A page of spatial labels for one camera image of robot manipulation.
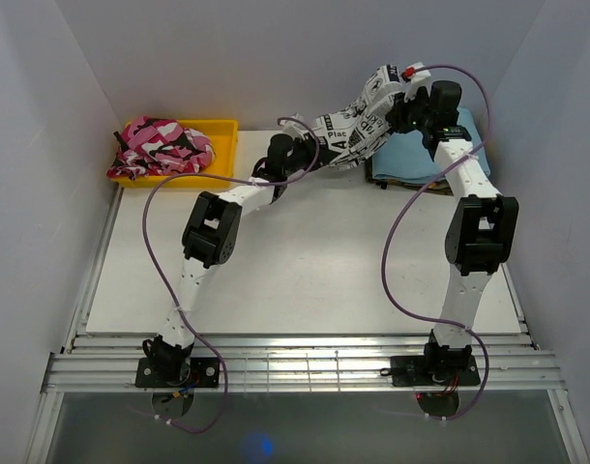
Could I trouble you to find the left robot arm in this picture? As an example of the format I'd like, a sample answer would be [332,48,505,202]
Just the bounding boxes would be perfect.
[138,133,321,387]

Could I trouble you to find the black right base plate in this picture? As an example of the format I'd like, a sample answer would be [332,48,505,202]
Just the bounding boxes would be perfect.
[389,356,481,387]

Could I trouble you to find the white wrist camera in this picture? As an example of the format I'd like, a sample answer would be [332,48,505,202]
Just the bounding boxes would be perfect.
[400,62,431,102]
[277,114,318,142]

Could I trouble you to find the pink camouflage trousers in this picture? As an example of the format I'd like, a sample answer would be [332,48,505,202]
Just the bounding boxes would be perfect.
[106,116,216,181]

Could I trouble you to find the yellow plastic tray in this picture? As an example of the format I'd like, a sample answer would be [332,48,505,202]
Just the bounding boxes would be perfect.
[107,119,239,189]

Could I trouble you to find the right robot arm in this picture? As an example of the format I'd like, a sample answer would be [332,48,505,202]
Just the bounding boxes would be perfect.
[386,80,518,387]

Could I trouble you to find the aluminium rail frame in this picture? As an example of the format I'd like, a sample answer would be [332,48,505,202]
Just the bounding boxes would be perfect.
[41,324,566,393]

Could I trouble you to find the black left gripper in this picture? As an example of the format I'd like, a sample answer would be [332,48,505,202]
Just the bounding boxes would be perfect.
[282,133,336,178]

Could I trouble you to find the olive camouflage folded trousers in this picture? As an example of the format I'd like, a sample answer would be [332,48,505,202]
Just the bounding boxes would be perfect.
[364,159,453,196]

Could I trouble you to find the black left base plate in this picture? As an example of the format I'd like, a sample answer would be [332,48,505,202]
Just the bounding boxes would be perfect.
[134,357,221,389]

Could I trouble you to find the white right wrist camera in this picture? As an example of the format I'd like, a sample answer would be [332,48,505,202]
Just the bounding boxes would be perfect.
[400,62,431,102]

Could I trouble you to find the newspaper print trousers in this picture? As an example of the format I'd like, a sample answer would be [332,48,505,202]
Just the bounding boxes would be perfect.
[312,65,404,169]

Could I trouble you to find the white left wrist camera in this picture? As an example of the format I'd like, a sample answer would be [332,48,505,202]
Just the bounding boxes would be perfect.
[277,114,318,142]

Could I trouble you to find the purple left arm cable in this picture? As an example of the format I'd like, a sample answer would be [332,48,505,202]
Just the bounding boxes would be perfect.
[143,115,229,434]

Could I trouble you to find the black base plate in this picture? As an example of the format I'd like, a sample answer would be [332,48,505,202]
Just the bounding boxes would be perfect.
[389,356,481,387]
[134,357,221,389]

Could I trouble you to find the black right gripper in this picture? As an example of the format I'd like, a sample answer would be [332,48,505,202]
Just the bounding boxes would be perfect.
[387,86,434,134]

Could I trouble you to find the light blue folded trousers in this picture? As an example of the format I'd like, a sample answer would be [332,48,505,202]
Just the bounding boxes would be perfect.
[370,105,491,184]

